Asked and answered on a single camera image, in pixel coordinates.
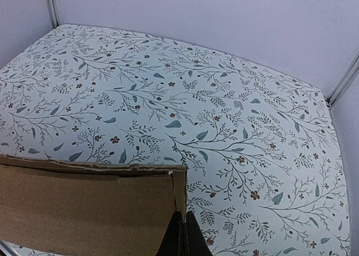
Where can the aluminium frame post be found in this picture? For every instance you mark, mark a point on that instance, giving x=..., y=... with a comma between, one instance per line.
x=344, y=83
x=53, y=13

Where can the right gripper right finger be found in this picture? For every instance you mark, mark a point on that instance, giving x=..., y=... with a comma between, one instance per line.
x=194, y=241

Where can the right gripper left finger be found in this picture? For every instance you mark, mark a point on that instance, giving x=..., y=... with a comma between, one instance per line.
x=172, y=243

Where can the brown cardboard paper box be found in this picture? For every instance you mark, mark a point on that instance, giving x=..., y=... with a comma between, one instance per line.
x=78, y=208

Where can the left aluminium frame post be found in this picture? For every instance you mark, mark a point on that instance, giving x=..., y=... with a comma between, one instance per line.
x=53, y=13

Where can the floral patterned table mat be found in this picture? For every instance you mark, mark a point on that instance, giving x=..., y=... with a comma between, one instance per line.
x=265, y=175

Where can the right aluminium frame post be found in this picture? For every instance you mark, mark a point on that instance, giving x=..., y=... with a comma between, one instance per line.
x=344, y=83

